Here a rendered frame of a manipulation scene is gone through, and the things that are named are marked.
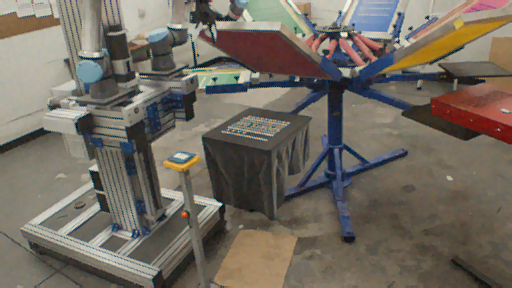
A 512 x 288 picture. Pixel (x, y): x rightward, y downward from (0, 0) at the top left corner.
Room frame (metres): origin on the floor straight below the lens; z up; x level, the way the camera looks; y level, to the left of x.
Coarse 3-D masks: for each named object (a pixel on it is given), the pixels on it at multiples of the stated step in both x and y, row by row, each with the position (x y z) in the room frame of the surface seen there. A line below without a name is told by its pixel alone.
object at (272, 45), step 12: (240, 36) 1.98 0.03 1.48; (252, 36) 1.93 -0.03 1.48; (264, 36) 1.89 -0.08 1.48; (276, 36) 1.85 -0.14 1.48; (264, 48) 2.07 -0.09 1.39; (276, 48) 2.02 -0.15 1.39; (288, 48) 1.97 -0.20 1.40; (276, 60) 2.23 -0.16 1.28; (288, 60) 2.17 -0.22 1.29; (300, 60) 2.11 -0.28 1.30; (300, 72) 2.35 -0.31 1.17; (312, 72) 2.28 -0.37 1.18
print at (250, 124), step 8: (240, 120) 2.19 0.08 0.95; (248, 120) 2.18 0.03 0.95; (256, 120) 2.17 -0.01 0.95; (264, 120) 2.16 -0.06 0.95; (272, 120) 2.15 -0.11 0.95; (280, 120) 2.14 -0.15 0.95; (232, 128) 2.08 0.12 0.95; (240, 128) 2.07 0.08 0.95; (248, 128) 2.06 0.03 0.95; (256, 128) 2.05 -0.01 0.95; (264, 128) 2.04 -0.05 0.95; (272, 128) 2.03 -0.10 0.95; (280, 128) 2.02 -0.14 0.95; (248, 136) 1.95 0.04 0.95; (256, 136) 1.94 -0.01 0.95; (272, 136) 1.93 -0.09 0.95
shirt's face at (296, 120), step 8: (240, 112) 2.32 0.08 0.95; (248, 112) 2.32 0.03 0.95; (256, 112) 2.31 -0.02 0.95; (264, 112) 2.29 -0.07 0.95; (272, 112) 2.28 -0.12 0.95; (280, 112) 2.27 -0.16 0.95; (232, 120) 2.21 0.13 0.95; (288, 120) 2.13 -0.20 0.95; (296, 120) 2.12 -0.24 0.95; (304, 120) 2.11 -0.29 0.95; (216, 128) 2.10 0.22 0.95; (224, 128) 2.09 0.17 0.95; (288, 128) 2.02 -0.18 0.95; (208, 136) 2.00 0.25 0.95; (216, 136) 1.99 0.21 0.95; (224, 136) 1.98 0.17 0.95; (232, 136) 1.97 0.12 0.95; (240, 136) 1.96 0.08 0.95; (264, 136) 1.94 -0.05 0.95; (280, 136) 1.92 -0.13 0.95; (248, 144) 1.85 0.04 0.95; (256, 144) 1.85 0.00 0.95; (264, 144) 1.84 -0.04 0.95; (272, 144) 1.83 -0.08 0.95
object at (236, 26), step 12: (192, 24) 2.06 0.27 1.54; (216, 24) 1.97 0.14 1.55; (228, 24) 1.93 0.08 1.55; (240, 24) 1.89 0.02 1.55; (252, 24) 1.85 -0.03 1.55; (264, 24) 1.82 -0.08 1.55; (276, 24) 1.78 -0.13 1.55; (288, 36) 1.82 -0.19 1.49; (300, 48) 1.92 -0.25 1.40; (240, 60) 2.44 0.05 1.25; (312, 60) 2.05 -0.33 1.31; (264, 72) 2.59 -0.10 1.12; (324, 72) 2.21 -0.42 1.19
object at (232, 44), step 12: (204, 36) 2.13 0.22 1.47; (216, 36) 2.07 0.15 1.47; (228, 36) 2.03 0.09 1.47; (228, 48) 2.24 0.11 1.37; (240, 48) 2.18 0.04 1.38; (252, 48) 2.13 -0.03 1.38; (252, 60) 2.36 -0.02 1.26; (264, 60) 2.30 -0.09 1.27; (276, 72) 2.50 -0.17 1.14; (288, 72) 2.42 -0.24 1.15
